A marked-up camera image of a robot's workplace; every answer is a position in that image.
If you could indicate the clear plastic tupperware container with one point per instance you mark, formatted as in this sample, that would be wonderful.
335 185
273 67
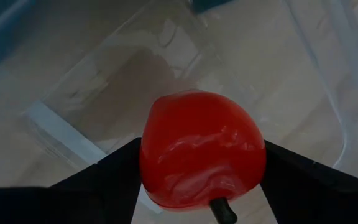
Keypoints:
135 77

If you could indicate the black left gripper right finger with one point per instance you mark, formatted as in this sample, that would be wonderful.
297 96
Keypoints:
315 193

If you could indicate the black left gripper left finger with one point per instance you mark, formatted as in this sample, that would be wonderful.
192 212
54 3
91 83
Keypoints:
89 193

